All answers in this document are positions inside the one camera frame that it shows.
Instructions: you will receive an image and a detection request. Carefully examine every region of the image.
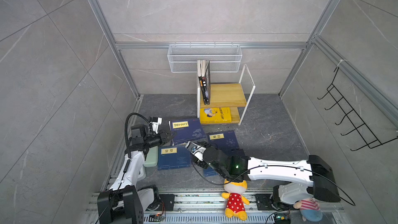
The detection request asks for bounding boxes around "blue book Lunyu label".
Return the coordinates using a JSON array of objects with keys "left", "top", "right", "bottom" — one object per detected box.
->
[{"left": 158, "top": 146, "right": 191, "bottom": 171}]

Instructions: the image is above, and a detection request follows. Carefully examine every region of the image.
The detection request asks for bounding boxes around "blue book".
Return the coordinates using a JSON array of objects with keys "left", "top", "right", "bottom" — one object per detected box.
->
[
  {"left": 169, "top": 118, "right": 206, "bottom": 146},
  {"left": 207, "top": 130, "right": 239, "bottom": 155},
  {"left": 203, "top": 167, "right": 218, "bottom": 177}
]

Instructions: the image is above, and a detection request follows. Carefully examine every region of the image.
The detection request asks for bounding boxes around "yellow cartoon book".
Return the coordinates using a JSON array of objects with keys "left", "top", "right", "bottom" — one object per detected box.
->
[{"left": 200, "top": 107, "right": 232, "bottom": 124}]

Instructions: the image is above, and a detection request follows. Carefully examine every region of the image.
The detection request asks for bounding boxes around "black wolf cover book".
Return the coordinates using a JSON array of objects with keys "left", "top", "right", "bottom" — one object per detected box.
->
[{"left": 203, "top": 61, "right": 210, "bottom": 105}]

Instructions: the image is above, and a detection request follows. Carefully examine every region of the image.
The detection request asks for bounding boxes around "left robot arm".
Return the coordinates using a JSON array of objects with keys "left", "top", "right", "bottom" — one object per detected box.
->
[{"left": 96, "top": 124, "right": 173, "bottom": 224}]

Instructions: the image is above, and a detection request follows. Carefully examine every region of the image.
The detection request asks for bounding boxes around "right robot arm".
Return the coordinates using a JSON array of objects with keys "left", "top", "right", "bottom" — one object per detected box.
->
[{"left": 186, "top": 142, "right": 341, "bottom": 205}]

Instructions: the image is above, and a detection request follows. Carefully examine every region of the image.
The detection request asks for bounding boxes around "pale green case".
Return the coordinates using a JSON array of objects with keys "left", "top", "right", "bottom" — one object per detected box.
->
[{"left": 144, "top": 146, "right": 159, "bottom": 168}]

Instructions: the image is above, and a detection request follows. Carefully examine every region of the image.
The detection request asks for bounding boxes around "white wooden two-tier shelf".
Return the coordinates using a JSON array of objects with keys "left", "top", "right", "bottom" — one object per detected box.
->
[{"left": 197, "top": 64, "right": 256, "bottom": 125}]

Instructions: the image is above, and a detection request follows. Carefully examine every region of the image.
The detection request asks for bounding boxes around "yellow plush toy red dress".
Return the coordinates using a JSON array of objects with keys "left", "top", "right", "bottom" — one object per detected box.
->
[{"left": 221, "top": 179, "right": 250, "bottom": 221}]

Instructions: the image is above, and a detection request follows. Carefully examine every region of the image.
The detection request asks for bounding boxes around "striped plush doll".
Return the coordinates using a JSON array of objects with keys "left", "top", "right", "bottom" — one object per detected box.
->
[{"left": 293, "top": 198, "right": 323, "bottom": 222}]

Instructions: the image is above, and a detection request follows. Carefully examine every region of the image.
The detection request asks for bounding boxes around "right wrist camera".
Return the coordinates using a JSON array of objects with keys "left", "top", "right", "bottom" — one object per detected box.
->
[{"left": 186, "top": 142, "right": 203, "bottom": 154}]

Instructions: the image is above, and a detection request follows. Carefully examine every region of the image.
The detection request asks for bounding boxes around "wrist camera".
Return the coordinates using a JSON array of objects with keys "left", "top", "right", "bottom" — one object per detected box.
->
[
  {"left": 186, "top": 142, "right": 203, "bottom": 154},
  {"left": 149, "top": 117, "right": 162, "bottom": 133}
]

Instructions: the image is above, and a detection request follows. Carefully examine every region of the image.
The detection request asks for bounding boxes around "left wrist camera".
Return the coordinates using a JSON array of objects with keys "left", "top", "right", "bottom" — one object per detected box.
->
[{"left": 149, "top": 117, "right": 162, "bottom": 133}]

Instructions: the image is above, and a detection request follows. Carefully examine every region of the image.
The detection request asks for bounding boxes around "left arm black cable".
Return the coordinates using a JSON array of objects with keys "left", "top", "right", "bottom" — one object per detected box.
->
[{"left": 124, "top": 112, "right": 151, "bottom": 156}]

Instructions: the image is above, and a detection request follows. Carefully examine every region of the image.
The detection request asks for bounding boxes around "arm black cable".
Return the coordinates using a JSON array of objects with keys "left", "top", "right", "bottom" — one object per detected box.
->
[
  {"left": 124, "top": 112, "right": 151, "bottom": 156},
  {"left": 191, "top": 161, "right": 357, "bottom": 206}
]

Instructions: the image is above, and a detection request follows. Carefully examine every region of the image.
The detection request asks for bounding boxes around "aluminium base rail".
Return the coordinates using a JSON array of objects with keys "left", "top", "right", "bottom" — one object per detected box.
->
[{"left": 77, "top": 189, "right": 352, "bottom": 224}]

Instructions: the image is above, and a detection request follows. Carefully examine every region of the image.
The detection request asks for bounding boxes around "black wire hook rack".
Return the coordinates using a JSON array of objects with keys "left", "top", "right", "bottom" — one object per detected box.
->
[{"left": 317, "top": 67, "right": 398, "bottom": 151}]

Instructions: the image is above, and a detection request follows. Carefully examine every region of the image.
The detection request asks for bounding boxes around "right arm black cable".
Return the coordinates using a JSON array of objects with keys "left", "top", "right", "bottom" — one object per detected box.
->
[{"left": 191, "top": 161, "right": 357, "bottom": 206}]

